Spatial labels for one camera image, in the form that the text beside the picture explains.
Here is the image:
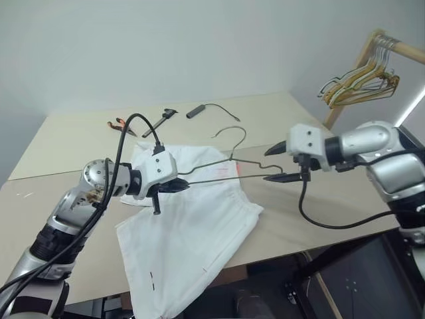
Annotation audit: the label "white shorts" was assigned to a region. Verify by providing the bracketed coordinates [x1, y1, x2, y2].
[114, 141, 265, 319]

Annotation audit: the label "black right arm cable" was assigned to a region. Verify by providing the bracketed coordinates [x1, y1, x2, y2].
[297, 154, 404, 230]

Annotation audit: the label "black tube with wire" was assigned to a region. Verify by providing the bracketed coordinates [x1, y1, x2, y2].
[185, 102, 242, 122]

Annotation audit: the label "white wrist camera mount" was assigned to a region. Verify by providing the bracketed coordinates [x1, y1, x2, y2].
[286, 123, 328, 173]
[132, 149, 179, 201]

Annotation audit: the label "bunch of hangers on rack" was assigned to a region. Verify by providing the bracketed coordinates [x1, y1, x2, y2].
[320, 39, 399, 106]

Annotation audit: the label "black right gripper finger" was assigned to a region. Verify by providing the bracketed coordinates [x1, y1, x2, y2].
[263, 140, 289, 158]
[263, 171, 305, 183]

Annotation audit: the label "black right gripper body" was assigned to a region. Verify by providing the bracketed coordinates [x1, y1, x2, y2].
[293, 153, 316, 173]

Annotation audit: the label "grey wire hanger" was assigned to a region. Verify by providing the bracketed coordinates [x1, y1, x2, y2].
[177, 126, 287, 187]

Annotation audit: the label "white wire hanger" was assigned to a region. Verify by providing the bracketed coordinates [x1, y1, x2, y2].
[327, 41, 398, 108]

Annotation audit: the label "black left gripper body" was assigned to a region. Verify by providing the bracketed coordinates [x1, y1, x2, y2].
[157, 178, 179, 195]

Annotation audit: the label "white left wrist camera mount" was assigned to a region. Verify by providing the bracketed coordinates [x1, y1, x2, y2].
[132, 149, 179, 201]

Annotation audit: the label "black cabinet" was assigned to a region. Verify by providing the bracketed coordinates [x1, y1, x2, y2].
[300, 232, 425, 319]

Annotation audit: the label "orange-handled pliers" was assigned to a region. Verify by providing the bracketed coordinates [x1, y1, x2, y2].
[106, 116, 139, 138]

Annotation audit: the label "wooden clothes rack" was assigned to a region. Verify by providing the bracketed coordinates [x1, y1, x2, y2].
[322, 29, 425, 129]

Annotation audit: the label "black caliper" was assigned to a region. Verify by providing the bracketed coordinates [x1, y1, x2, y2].
[141, 108, 179, 139]

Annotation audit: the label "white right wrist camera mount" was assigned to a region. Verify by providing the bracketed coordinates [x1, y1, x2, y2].
[286, 123, 328, 173]

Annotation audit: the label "silver wire hanger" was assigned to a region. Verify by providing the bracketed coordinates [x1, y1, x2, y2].
[317, 36, 401, 100]

